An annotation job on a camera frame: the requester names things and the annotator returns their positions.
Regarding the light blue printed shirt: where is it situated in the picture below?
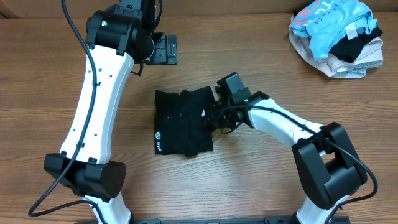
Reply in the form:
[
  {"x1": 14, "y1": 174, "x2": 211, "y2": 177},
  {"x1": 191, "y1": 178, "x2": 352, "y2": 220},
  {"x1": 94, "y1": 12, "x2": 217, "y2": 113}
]
[{"x1": 289, "y1": 0, "x2": 377, "y2": 61}]

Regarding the black shorts garment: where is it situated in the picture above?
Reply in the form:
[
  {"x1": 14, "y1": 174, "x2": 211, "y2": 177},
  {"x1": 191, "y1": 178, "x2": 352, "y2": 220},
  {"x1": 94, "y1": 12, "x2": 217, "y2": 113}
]
[{"x1": 154, "y1": 86, "x2": 215, "y2": 158}]

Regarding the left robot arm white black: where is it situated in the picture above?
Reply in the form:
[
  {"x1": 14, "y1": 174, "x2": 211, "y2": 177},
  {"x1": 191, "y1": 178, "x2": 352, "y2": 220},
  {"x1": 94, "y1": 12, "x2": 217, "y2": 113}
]
[{"x1": 44, "y1": 1, "x2": 177, "y2": 223}]

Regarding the black folded garment in pile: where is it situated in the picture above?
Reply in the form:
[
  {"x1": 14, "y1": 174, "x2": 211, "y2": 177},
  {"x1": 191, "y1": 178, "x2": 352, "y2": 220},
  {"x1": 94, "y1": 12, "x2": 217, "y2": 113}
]
[{"x1": 330, "y1": 26, "x2": 383, "y2": 63}]

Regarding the beige folded garment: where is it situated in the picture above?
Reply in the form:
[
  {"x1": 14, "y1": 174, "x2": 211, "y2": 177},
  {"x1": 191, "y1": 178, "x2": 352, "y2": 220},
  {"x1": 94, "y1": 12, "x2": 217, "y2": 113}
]
[{"x1": 289, "y1": 30, "x2": 383, "y2": 78}]

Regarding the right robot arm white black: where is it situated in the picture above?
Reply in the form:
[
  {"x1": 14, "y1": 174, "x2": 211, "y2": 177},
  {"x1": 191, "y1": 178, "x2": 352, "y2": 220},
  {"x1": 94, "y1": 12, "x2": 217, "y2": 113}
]
[{"x1": 208, "y1": 72, "x2": 368, "y2": 223}]

